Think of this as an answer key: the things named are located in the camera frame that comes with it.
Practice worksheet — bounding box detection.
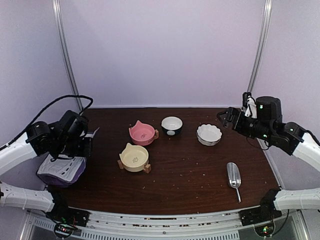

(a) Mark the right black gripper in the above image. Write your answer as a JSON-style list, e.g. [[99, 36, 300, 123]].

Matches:
[[216, 107, 273, 143]]

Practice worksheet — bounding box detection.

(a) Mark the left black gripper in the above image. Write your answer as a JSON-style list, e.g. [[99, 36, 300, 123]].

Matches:
[[55, 137, 94, 158]]

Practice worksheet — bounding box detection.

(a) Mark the purple pet food bag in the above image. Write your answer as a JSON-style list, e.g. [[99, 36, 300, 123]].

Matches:
[[36, 126, 100, 189]]

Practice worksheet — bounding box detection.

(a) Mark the metal food scoop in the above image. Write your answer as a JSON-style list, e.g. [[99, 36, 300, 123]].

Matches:
[[226, 162, 242, 203]]

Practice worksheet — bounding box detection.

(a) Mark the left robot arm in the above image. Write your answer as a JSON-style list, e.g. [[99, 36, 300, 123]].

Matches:
[[0, 110, 96, 222]]

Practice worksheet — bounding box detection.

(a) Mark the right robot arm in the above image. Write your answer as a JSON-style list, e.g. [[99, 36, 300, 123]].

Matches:
[[216, 92, 320, 221]]

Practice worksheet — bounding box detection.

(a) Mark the white scalloped bowl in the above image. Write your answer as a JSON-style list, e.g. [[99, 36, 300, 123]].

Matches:
[[196, 124, 223, 147]]

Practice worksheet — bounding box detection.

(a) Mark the dark blue ceramic bowl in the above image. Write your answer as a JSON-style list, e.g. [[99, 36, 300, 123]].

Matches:
[[161, 116, 183, 136]]

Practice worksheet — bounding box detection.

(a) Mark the cream cat-ear bowl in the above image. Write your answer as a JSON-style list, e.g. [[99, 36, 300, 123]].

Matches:
[[117, 142, 152, 174]]

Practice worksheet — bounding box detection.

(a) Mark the pink cat-ear bowl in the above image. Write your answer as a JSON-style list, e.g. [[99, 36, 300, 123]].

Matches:
[[128, 120, 159, 146]]

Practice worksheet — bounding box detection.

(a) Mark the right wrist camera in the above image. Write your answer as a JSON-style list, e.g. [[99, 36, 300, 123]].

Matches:
[[241, 92, 257, 119]]

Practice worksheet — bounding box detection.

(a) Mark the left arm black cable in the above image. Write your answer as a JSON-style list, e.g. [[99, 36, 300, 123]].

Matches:
[[9, 94, 94, 148]]

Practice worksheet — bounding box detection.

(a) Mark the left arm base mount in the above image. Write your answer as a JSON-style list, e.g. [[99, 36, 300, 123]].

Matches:
[[43, 191, 90, 240]]

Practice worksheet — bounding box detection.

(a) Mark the right aluminium frame post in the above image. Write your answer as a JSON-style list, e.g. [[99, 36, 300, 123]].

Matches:
[[247, 0, 273, 93]]

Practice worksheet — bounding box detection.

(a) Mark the aluminium frame post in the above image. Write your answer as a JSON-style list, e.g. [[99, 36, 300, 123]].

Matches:
[[52, 0, 79, 95], [247, 0, 273, 93]]

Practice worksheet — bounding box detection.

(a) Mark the front aluminium rail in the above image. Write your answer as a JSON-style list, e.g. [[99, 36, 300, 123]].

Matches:
[[24, 208, 305, 240]]

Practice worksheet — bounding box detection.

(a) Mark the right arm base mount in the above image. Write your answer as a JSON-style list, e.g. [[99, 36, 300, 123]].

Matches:
[[239, 188, 283, 238]]

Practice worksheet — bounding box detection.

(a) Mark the left aluminium frame post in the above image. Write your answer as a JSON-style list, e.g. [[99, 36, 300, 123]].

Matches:
[[52, 0, 79, 95]]

